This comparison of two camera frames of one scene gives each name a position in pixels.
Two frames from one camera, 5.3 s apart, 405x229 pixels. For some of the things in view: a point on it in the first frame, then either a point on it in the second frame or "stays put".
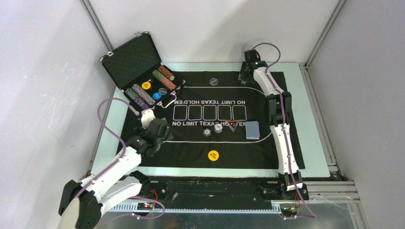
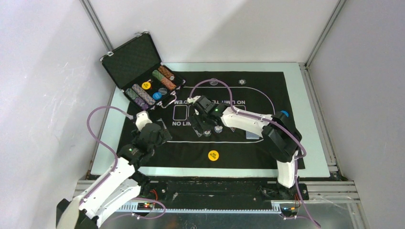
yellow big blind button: x=213 y=155 stays put
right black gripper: x=242 y=76 -> x=195 y=119
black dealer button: x=213 y=81 stays put
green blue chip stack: x=207 y=132 stays put
